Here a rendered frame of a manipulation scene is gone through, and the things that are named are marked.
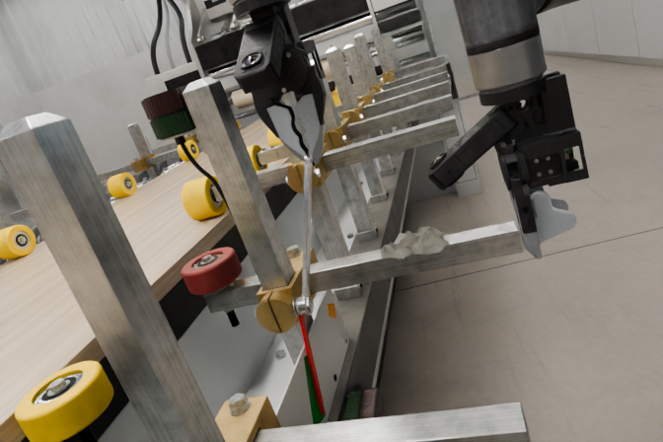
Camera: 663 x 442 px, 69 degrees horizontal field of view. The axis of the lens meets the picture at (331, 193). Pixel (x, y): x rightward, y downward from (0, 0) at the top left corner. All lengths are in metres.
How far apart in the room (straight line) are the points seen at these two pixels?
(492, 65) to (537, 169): 0.13
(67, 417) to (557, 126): 0.56
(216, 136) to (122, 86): 10.38
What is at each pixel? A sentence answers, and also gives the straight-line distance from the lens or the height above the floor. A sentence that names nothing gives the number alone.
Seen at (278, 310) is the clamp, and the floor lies 0.85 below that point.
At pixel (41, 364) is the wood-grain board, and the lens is 0.66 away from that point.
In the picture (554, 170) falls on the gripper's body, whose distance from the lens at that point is 0.58.
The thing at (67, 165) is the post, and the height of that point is 1.11.
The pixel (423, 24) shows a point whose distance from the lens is 3.04.
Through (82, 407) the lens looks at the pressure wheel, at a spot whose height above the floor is 0.89.
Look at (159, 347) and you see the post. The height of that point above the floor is 0.96.
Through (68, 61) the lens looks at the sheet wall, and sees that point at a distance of 11.50.
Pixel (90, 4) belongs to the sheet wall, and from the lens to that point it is 11.15.
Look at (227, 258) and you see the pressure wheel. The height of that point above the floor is 0.91.
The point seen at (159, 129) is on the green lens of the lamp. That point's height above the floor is 1.10.
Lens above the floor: 1.12
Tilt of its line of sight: 15 degrees down
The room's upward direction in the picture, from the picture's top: 19 degrees counter-clockwise
